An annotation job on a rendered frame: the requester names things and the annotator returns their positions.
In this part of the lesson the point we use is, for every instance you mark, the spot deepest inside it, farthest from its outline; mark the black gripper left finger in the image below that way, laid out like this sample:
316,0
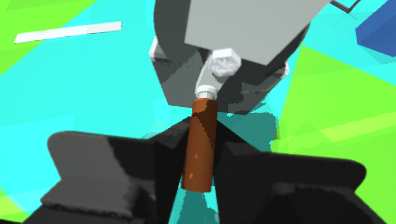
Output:
156,163

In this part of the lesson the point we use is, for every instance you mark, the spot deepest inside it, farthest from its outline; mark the blue rectangular block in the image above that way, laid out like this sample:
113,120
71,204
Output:
378,31

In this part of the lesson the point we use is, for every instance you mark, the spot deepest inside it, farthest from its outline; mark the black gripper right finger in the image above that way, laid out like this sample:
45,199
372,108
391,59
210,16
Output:
243,175

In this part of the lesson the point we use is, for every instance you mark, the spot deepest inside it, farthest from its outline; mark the dark grey l-shaped rod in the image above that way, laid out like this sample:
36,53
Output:
343,7

